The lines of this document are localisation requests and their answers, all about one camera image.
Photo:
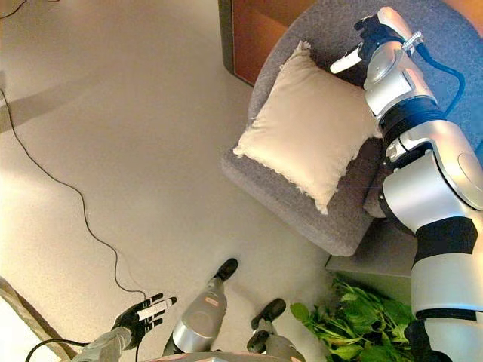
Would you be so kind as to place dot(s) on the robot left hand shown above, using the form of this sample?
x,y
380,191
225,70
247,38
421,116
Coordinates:
x,y
139,318

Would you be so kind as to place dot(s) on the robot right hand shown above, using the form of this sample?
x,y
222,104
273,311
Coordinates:
x,y
381,32

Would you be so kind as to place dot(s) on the white fringed square pillow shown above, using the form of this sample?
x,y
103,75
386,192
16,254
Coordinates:
x,y
305,128

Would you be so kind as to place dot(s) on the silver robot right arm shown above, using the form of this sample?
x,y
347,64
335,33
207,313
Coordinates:
x,y
434,188

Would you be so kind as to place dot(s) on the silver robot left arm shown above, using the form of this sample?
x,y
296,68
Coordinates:
x,y
107,345

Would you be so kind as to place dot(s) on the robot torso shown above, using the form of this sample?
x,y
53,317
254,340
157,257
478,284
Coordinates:
x,y
219,357

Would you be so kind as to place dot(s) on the grey fabric tub armchair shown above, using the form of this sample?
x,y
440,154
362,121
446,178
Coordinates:
x,y
287,211

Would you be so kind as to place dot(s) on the green leafy potted plant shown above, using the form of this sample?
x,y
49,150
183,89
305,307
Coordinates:
x,y
351,332

